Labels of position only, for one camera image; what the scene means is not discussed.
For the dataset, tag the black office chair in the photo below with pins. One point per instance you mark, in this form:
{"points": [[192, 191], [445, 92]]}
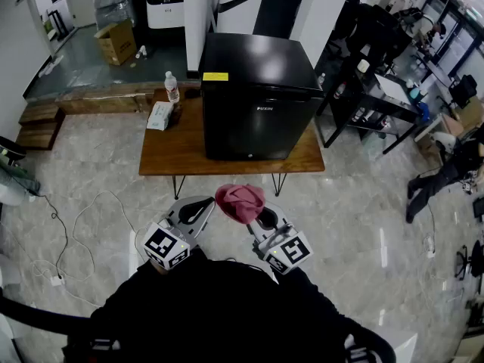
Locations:
{"points": [[464, 91], [470, 259]]}

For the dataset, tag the teal bottle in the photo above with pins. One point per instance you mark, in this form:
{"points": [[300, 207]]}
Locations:
{"points": [[416, 95]]}

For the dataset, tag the black shelf table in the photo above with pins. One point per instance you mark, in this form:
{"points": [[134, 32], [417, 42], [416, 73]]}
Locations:
{"points": [[363, 100]]}

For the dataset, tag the white board sheet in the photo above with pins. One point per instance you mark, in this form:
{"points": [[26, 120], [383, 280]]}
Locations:
{"points": [[395, 87]]}

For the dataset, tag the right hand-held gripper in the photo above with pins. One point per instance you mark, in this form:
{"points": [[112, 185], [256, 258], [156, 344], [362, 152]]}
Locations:
{"points": [[289, 252]]}

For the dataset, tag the large white black robot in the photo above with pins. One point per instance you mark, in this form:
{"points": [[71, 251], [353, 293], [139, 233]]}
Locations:
{"points": [[242, 6]]}

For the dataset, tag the black mini fridge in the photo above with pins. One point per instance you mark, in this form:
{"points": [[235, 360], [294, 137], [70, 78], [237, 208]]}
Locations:
{"points": [[257, 89]]}

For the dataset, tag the small white bottle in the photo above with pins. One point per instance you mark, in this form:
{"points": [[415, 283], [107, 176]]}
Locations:
{"points": [[144, 51], [138, 52]]}

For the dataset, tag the low wooden table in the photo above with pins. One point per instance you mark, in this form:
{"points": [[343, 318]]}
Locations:
{"points": [[170, 153]]}

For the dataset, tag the open cardboard box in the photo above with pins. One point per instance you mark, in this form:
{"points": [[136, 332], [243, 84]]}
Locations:
{"points": [[117, 44]]}

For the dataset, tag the person's black top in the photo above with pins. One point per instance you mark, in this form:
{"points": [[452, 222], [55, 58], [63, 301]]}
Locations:
{"points": [[227, 316]]}

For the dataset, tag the pink cleaning cloth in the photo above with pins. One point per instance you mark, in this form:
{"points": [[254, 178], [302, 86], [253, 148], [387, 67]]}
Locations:
{"points": [[238, 202]]}

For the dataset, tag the white power strip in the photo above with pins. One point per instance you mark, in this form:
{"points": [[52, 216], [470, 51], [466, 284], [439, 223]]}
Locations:
{"points": [[56, 280]]}

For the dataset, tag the red-labelled bottle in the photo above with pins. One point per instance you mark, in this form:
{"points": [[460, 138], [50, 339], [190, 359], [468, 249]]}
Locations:
{"points": [[340, 90]]}

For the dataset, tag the plastic-wrapped machine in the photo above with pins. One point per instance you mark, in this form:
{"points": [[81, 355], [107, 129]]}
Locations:
{"points": [[111, 2]]}

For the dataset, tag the small white service robot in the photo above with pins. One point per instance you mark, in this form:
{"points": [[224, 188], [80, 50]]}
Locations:
{"points": [[164, 2]]}

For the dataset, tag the brown cardboard box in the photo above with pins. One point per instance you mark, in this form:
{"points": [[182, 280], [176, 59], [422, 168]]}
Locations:
{"points": [[467, 115]]}

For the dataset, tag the white green tissue packet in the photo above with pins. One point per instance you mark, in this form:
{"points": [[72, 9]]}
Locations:
{"points": [[159, 115]]}

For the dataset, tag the person's right forearm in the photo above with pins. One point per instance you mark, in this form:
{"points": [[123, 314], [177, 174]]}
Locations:
{"points": [[298, 289]]}

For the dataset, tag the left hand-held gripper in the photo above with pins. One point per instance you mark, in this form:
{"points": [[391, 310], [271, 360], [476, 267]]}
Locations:
{"points": [[166, 246]]}

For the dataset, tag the clear plastic water bottle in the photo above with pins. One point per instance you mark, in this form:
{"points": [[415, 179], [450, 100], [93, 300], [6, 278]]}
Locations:
{"points": [[172, 87]]}

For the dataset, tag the person's left forearm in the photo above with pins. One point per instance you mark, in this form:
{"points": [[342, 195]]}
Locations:
{"points": [[159, 282]]}

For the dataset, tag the clear floor bottle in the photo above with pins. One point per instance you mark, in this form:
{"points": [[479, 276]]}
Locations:
{"points": [[321, 80]]}

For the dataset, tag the wooden step platform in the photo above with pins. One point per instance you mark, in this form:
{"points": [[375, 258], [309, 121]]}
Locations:
{"points": [[94, 102]]}

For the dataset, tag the black round stool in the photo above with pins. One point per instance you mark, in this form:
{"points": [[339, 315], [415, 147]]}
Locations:
{"points": [[11, 147]]}

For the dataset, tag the blue bag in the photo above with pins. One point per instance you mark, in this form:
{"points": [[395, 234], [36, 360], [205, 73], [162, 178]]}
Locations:
{"points": [[423, 112]]}

